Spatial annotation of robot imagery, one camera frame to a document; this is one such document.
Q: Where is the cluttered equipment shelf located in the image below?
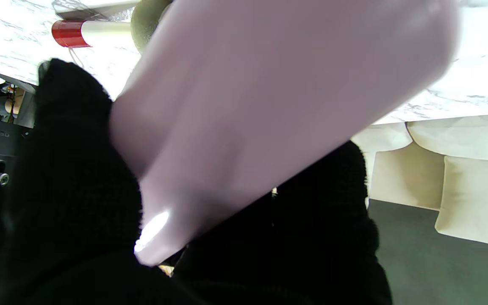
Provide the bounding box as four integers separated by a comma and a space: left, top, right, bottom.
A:
0, 59, 37, 204

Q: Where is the cream fabric sofa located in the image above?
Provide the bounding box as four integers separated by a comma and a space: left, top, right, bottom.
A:
352, 114, 488, 250

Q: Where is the sponge cup brush red handle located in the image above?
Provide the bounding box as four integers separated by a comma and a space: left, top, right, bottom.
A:
51, 0, 172, 53

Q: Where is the pink thermos bottle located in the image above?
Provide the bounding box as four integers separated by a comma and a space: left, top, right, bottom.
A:
109, 0, 460, 267

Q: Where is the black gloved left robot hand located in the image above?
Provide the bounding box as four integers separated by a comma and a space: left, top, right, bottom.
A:
0, 58, 393, 305

